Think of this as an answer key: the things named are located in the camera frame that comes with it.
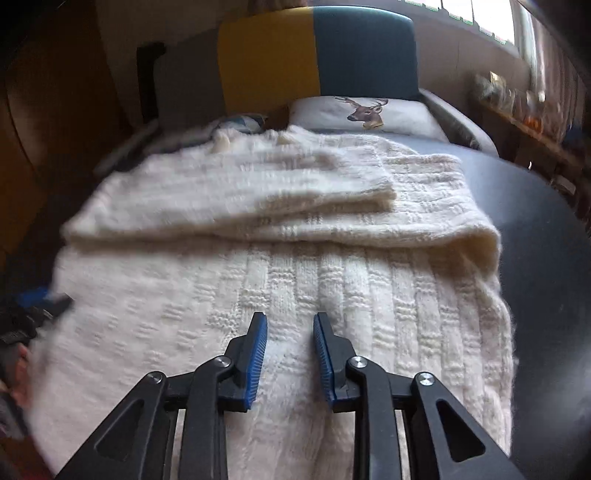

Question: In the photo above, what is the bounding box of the wooden side table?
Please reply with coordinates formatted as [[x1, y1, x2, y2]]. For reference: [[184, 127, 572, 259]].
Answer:
[[471, 72, 590, 228]]

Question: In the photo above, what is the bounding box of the wooden wardrobe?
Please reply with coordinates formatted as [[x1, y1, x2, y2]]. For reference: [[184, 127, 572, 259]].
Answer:
[[0, 0, 136, 269]]

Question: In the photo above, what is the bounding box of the cream knitted sweater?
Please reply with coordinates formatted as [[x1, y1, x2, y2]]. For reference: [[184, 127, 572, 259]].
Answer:
[[28, 127, 514, 479]]

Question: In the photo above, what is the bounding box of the geometric pattern pillow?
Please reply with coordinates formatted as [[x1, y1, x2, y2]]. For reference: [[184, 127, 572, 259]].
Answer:
[[213, 113, 267, 134]]

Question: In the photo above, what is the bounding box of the window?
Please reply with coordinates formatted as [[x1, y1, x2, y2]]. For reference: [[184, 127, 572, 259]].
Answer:
[[408, 0, 515, 44]]

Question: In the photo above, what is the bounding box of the tricolour sofa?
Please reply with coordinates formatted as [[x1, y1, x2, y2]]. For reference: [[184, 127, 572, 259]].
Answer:
[[91, 5, 500, 176]]

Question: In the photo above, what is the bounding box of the pink curtain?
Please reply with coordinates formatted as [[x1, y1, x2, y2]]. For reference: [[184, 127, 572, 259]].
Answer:
[[523, 13, 587, 143]]

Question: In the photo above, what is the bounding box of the deer print pillow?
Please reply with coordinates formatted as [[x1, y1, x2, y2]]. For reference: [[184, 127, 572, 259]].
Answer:
[[288, 96, 449, 143]]

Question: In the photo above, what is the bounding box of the person's hand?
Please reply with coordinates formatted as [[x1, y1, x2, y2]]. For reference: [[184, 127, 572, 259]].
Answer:
[[9, 343, 31, 409]]

